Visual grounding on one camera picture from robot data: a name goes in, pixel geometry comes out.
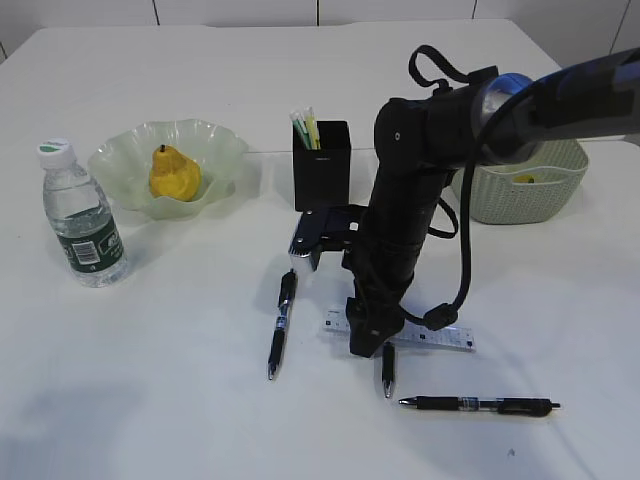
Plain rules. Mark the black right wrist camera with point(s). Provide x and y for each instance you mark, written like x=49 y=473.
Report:
x=320 y=230

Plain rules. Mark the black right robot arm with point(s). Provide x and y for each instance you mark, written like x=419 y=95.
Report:
x=480 y=118

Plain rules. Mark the black square pen holder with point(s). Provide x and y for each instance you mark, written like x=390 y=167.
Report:
x=322 y=177

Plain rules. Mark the clear plastic ruler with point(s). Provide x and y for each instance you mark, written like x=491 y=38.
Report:
x=451 y=337

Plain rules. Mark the black gel pen bottom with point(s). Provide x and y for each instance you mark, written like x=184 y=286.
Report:
x=516 y=406

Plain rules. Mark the clear plastic water bottle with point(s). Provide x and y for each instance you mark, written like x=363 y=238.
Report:
x=79 y=214

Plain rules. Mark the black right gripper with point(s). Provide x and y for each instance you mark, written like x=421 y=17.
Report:
x=379 y=297

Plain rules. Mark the green white mechanical pencil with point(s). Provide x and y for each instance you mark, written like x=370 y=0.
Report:
x=299 y=125

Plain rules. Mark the black gel pen middle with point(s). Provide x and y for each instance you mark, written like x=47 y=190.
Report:
x=388 y=369

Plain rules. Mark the green wavy glass plate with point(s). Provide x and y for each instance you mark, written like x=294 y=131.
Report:
x=122 y=165

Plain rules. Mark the yellow pear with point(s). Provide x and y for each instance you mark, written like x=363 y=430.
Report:
x=174 y=175

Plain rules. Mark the yellow utility knife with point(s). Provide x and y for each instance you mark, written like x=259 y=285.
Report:
x=311 y=124

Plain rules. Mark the black gel pen left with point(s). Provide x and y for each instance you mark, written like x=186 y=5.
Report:
x=286 y=298

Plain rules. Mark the black gel pen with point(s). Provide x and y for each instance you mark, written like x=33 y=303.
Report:
x=516 y=406
x=286 y=298
x=388 y=369

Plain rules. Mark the green woven plastic basket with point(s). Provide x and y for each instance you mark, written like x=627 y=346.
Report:
x=495 y=200

